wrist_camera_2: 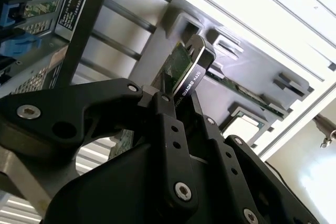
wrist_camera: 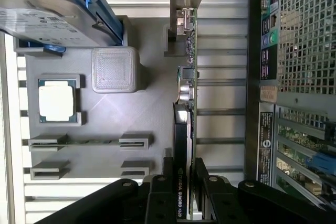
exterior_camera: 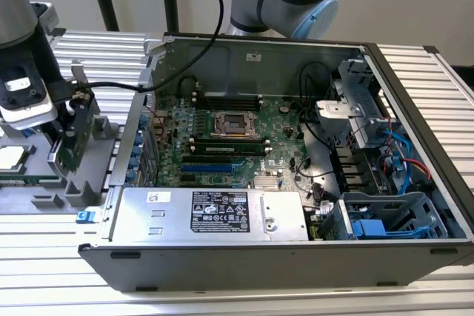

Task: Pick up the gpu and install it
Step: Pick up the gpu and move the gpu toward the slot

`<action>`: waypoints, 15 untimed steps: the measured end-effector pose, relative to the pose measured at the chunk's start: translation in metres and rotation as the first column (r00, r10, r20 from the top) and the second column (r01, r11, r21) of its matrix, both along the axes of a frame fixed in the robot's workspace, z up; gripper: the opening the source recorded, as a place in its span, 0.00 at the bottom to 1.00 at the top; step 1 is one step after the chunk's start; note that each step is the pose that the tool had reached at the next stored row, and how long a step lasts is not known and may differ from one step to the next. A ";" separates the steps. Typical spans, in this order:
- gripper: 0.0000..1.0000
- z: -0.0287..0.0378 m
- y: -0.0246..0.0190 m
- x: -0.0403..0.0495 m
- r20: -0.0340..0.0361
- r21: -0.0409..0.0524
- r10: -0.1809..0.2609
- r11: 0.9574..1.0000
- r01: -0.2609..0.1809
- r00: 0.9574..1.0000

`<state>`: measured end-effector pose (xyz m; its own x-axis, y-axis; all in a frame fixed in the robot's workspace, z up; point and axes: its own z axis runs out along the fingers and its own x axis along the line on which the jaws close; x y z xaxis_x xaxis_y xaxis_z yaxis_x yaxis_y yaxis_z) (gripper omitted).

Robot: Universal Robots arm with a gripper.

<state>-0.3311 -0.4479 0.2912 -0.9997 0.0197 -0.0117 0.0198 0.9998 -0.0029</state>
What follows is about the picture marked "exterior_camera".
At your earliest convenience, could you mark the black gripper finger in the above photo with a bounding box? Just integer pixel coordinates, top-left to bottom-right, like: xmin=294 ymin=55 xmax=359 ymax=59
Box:
xmin=55 ymin=103 xmax=77 ymax=149
xmin=72 ymin=88 xmax=94 ymax=135

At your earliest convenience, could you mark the grey parts rack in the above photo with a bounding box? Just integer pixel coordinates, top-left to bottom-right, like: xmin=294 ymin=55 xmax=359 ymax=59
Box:
xmin=0 ymin=108 xmax=125 ymax=217

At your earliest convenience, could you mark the silver CPU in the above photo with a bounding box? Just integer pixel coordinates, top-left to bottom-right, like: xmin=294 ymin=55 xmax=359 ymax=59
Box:
xmin=0 ymin=144 xmax=27 ymax=173

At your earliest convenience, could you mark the green RAM stick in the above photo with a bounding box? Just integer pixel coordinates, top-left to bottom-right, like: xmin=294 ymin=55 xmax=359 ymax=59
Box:
xmin=0 ymin=173 xmax=60 ymax=185

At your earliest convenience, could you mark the small blue table clamp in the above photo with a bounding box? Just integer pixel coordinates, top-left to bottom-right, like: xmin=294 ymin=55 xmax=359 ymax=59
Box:
xmin=76 ymin=209 xmax=97 ymax=225

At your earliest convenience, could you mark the long black expansion slot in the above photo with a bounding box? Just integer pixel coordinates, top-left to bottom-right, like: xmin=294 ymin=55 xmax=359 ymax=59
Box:
xmin=180 ymin=155 xmax=233 ymax=164

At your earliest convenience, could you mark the blue expansion slot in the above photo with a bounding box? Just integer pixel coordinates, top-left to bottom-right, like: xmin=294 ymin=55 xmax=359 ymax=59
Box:
xmin=180 ymin=164 xmax=231 ymax=175

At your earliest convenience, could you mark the metal socket cover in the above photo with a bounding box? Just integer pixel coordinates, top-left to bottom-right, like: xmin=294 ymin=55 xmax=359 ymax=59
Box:
xmin=210 ymin=110 xmax=257 ymax=138

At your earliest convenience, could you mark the silver power supply unit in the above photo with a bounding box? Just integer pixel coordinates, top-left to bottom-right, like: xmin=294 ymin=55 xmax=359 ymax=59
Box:
xmin=109 ymin=186 xmax=310 ymax=243

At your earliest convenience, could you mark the RAM stick with white label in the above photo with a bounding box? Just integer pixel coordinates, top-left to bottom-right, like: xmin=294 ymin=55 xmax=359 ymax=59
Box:
xmin=192 ymin=144 xmax=268 ymax=155

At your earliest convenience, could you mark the CPU socket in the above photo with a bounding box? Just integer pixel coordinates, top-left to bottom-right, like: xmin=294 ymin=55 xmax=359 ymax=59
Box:
xmin=210 ymin=110 xmax=257 ymax=138

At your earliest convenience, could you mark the green motherboard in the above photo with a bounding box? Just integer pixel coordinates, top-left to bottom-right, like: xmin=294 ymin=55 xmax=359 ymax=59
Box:
xmin=153 ymin=92 xmax=316 ymax=189

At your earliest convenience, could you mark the silver chipset heatsink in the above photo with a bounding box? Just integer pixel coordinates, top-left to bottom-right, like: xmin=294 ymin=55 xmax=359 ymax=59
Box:
xmin=253 ymin=176 xmax=281 ymax=190

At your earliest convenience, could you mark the grey open PC case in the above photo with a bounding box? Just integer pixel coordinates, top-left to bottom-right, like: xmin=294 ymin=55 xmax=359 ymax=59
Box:
xmin=77 ymin=33 xmax=474 ymax=293

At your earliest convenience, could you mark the grey disk bay cage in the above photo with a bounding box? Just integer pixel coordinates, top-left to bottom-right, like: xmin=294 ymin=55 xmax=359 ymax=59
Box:
xmin=318 ymin=190 xmax=450 ymax=242

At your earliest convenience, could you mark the blue disk bay carrier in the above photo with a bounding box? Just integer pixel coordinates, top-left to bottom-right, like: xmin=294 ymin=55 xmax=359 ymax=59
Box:
xmin=350 ymin=218 xmax=387 ymax=240

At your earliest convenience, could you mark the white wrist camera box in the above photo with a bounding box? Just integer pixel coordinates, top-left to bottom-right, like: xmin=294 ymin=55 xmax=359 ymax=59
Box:
xmin=0 ymin=66 xmax=59 ymax=132
xmin=36 ymin=1 xmax=61 ymax=33

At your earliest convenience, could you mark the thin black looped cable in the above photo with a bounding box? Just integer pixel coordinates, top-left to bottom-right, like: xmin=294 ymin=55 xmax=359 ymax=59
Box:
xmin=298 ymin=61 xmax=324 ymax=127

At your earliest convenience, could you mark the silver metal drive bracket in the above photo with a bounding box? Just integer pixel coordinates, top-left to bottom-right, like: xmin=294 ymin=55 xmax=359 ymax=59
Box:
xmin=314 ymin=58 xmax=395 ymax=149

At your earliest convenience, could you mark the blue data wire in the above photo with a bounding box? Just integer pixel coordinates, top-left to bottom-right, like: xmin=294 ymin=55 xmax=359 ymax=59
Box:
xmin=383 ymin=127 xmax=418 ymax=197

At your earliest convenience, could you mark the red data wire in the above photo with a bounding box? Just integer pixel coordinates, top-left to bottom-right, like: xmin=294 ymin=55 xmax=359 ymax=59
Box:
xmin=402 ymin=158 xmax=433 ymax=181

